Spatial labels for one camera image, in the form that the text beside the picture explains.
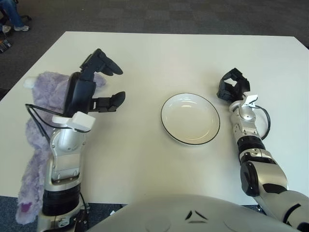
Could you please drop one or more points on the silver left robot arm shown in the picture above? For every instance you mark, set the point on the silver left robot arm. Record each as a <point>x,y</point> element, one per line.
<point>65,145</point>

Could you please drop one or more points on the white sneaker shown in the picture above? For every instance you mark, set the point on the white sneaker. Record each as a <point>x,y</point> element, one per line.
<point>6,29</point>
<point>21,28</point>

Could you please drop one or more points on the white plate with black rim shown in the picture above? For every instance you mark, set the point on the white plate with black rim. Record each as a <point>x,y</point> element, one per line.
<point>190,118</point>

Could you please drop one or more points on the person leg in blue jeans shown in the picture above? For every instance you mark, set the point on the person leg in blue jeans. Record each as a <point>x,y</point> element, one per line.
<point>12,13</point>

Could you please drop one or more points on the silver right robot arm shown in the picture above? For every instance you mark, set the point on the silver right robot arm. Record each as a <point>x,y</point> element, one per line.
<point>246,116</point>

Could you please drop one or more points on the purple plush bunny doll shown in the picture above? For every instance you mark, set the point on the purple plush bunny doll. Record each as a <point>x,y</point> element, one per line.
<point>48,91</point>

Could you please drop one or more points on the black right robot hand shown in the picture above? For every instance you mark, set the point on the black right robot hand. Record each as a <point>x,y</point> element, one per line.
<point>239,89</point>

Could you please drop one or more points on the silver robot torso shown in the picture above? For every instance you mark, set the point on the silver robot torso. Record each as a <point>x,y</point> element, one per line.
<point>169,212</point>

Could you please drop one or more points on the black office chair base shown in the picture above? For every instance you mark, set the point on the black office chair base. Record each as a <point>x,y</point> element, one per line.
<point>26,17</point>

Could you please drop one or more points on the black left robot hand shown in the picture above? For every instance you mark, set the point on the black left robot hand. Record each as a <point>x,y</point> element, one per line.
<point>79,96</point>

